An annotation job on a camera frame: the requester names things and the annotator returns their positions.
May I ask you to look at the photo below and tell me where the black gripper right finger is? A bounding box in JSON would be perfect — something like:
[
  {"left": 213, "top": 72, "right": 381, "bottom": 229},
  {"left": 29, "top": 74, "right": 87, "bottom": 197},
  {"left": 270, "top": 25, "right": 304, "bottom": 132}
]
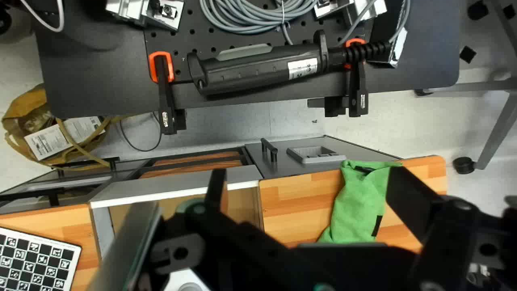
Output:
[{"left": 386, "top": 166, "right": 478, "bottom": 291}]

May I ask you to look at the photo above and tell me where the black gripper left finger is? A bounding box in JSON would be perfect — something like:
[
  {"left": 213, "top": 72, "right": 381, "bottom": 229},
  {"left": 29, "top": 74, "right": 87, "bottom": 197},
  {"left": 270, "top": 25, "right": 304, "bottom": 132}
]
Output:
[{"left": 189, "top": 168, "right": 302, "bottom": 291}]

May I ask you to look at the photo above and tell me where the white sink basin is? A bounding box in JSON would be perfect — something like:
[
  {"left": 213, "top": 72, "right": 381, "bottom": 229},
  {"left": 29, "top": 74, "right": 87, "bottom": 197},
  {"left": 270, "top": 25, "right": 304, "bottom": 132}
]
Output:
[{"left": 87, "top": 163, "right": 265, "bottom": 291}]

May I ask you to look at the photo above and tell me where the green cloth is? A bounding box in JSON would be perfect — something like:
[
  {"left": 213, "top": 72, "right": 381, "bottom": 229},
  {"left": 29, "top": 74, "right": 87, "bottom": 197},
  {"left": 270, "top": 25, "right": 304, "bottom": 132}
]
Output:
[{"left": 318, "top": 159, "right": 401, "bottom": 244}]

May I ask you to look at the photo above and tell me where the orange black clamp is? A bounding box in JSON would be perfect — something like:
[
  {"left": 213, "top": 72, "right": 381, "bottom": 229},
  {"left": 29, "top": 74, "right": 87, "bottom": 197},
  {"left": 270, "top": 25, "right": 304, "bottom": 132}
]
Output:
[
  {"left": 147, "top": 50, "right": 186, "bottom": 134},
  {"left": 325, "top": 37, "right": 368, "bottom": 117}
]

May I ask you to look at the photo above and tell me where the checkerboard calibration board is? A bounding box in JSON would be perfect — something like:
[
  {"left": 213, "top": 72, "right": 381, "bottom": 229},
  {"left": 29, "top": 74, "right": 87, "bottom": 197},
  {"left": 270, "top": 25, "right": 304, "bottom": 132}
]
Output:
[{"left": 0, "top": 227, "right": 81, "bottom": 291}]

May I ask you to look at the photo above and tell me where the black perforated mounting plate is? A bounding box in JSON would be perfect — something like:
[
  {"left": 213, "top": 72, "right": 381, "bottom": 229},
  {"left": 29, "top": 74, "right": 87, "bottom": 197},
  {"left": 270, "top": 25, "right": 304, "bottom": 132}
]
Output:
[{"left": 144, "top": 0, "right": 349, "bottom": 82}]

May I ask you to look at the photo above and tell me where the yellow tote bag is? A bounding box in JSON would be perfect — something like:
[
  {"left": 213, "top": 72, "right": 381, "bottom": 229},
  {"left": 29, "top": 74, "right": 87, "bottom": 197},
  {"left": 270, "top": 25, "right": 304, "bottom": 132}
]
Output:
[{"left": 1, "top": 83, "right": 113, "bottom": 168}]

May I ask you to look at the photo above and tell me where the coiled grey cable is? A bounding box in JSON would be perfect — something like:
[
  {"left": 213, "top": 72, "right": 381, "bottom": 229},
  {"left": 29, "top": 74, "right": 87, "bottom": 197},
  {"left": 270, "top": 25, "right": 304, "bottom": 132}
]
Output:
[{"left": 199, "top": 0, "right": 320, "bottom": 35}]

